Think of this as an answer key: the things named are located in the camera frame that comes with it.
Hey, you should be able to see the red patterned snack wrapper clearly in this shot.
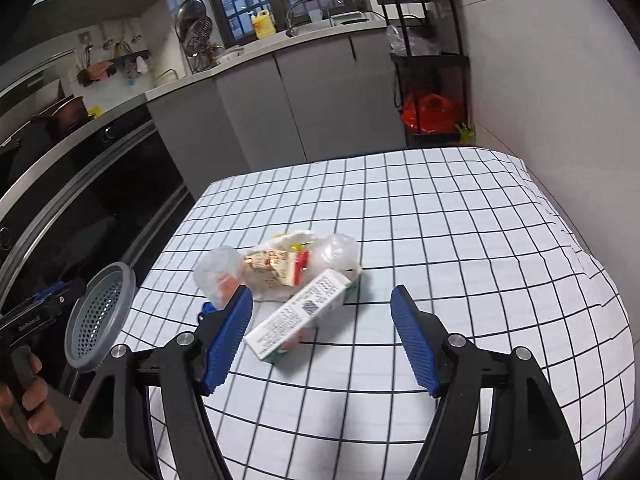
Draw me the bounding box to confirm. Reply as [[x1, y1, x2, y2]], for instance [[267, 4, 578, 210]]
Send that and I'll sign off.
[[243, 247, 311, 291]]

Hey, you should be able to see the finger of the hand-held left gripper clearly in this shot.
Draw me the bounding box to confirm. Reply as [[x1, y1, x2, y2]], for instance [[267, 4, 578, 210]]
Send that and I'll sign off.
[[27, 280, 87, 313]]

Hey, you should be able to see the dish rack with lids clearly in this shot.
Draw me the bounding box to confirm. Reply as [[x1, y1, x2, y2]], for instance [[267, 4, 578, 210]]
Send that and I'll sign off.
[[174, 0, 223, 75]]

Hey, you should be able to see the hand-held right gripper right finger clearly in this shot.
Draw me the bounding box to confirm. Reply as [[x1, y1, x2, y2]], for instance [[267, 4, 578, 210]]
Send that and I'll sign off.
[[390, 285, 583, 480]]

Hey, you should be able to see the black and white checked tablecloth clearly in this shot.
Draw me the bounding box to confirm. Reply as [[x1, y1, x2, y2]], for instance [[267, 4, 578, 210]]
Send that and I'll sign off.
[[107, 146, 636, 480]]

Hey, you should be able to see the wall utensil rail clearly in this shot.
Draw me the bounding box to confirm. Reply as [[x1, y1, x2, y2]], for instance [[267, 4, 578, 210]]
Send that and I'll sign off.
[[75, 30, 153, 86]]

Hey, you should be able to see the clear plastic bag on rack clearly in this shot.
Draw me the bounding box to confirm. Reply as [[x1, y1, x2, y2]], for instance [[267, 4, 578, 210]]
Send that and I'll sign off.
[[386, 24, 441, 57]]

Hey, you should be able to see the dark framed window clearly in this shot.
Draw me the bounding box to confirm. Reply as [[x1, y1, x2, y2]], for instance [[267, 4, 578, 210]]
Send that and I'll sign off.
[[197, 0, 368, 46]]

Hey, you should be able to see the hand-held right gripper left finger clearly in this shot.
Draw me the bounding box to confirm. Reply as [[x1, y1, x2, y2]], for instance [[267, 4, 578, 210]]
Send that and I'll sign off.
[[55, 285, 254, 480]]

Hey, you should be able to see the clear bottle orange cap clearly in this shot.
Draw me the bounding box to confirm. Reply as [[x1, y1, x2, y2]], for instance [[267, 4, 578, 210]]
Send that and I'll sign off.
[[193, 246, 246, 313]]

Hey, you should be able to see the grey perforated basket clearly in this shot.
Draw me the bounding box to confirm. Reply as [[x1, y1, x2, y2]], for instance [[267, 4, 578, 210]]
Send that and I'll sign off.
[[64, 262, 137, 374]]

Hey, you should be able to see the grey range hood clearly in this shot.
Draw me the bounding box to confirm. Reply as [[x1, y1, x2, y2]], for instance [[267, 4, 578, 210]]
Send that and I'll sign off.
[[30, 0, 183, 23]]

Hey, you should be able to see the black metal rack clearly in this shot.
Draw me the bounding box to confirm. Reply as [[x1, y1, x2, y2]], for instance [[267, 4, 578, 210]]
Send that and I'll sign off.
[[375, 0, 473, 148]]

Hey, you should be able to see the chrome faucet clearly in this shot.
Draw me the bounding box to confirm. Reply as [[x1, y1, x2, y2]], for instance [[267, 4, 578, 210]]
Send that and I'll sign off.
[[286, 0, 321, 38]]

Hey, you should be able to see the person's left hand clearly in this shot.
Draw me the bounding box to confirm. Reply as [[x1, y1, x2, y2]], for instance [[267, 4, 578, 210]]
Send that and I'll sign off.
[[0, 352, 61, 436]]

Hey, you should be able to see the clear plastic bag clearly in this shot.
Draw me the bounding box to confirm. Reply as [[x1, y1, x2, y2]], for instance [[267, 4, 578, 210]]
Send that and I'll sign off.
[[250, 230, 363, 286], [386, 24, 441, 57]]

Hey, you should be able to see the dark wok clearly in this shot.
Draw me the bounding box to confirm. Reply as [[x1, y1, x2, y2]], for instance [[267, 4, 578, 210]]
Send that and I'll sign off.
[[32, 95, 96, 133]]

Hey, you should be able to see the white and green carton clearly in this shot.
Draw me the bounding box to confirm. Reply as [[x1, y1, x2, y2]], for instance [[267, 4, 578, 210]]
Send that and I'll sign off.
[[244, 268, 363, 365]]

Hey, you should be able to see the grey kitchen cabinet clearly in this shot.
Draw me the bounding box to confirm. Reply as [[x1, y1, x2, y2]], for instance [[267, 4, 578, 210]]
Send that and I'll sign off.
[[146, 22, 408, 186]]

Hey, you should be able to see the blue plastic scrap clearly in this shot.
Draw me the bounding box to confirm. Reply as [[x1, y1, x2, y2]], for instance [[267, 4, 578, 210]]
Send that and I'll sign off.
[[196, 301, 221, 326]]

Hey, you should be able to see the orange plastic bag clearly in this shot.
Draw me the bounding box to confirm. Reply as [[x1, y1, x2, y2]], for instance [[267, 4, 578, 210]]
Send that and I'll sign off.
[[401, 92, 468, 135]]

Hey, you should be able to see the yellow detergent bottle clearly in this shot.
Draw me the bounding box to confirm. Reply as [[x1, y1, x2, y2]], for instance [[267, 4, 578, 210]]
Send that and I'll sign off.
[[250, 9, 277, 40]]

